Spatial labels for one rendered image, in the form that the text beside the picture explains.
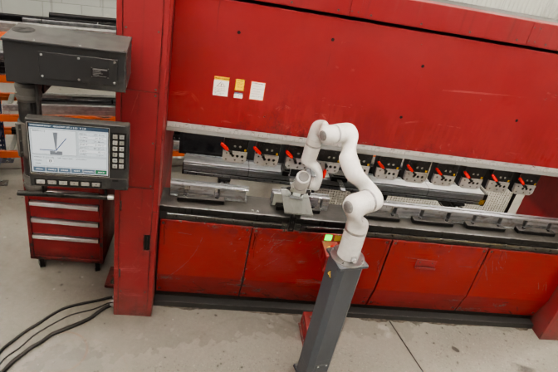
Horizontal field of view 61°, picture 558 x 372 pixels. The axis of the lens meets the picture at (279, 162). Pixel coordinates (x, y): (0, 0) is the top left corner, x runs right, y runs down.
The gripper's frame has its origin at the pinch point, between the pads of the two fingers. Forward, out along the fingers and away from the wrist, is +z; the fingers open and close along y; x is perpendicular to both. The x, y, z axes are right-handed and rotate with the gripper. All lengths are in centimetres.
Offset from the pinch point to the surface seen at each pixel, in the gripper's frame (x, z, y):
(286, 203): 9.4, -4.8, 5.6
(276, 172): -20.0, 22.9, 15.1
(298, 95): -43, -47, 12
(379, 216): 1, 15, -59
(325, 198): -3.5, 10.0, -20.0
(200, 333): 93, 55, 46
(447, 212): -13, 19, -108
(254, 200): 5.9, 14.6, 26.2
